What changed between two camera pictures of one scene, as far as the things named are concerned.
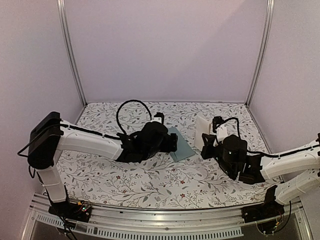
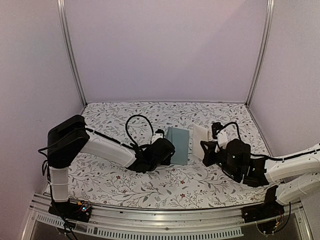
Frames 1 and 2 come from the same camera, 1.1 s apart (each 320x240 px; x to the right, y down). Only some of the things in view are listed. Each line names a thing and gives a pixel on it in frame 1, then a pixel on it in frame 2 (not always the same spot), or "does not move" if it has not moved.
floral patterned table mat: [97, 180] does not move
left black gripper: [171, 143] -> [167, 162]
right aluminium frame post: [269, 27] does not move
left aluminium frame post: [62, 12] does not move
